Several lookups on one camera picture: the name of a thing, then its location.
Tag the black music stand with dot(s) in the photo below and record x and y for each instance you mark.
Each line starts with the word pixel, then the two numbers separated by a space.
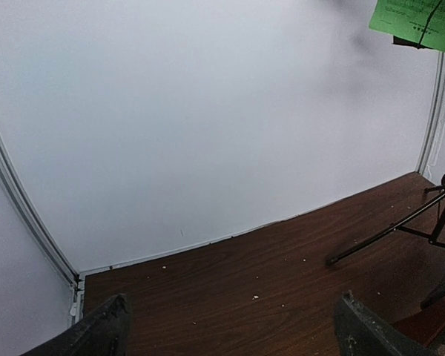
pixel 401 225

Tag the right aluminium frame post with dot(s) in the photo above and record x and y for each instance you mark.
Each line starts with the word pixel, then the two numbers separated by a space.
pixel 431 163

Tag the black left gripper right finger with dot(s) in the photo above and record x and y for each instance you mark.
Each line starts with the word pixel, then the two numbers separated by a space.
pixel 359 331

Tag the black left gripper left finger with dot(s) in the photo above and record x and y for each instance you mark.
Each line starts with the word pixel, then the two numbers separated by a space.
pixel 102 332

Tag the aluminium frame post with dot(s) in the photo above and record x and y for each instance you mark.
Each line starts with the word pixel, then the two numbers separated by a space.
pixel 431 163
pixel 22 204

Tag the dark red wooden metronome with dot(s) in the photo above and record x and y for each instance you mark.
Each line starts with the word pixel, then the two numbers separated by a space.
pixel 425 326

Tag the left aluminium frame post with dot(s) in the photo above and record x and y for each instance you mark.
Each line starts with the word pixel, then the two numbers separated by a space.
pixel 22 204

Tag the green paper sheet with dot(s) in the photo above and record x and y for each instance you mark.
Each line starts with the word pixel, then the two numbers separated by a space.
pixel 419 22

